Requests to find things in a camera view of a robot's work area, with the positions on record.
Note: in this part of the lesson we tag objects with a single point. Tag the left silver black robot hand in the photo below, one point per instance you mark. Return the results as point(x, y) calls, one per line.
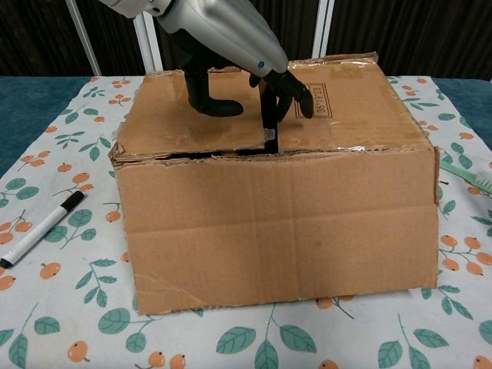
point(230, 30)

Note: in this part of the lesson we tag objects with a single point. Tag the brown cardboard box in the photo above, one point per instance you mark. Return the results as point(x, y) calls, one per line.
point(284, 230)

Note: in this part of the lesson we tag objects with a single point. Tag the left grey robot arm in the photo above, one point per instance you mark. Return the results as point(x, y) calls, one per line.
point(127, 5)

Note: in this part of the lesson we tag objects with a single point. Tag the white marker black cap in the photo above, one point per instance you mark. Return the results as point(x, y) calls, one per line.
point(38, 232)

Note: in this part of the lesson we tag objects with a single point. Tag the green toothbrush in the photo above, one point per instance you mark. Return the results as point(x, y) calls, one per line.
point(469, 178)

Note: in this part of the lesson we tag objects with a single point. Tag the floral leaf print tablecloth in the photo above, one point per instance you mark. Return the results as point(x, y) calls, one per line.
point(153, 338)

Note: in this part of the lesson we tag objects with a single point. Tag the wide white frame post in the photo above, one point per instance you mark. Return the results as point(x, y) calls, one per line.
point(323, 30)
point(148, 46)

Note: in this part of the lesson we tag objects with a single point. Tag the thin white frame post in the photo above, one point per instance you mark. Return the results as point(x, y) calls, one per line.
point(84, 42)

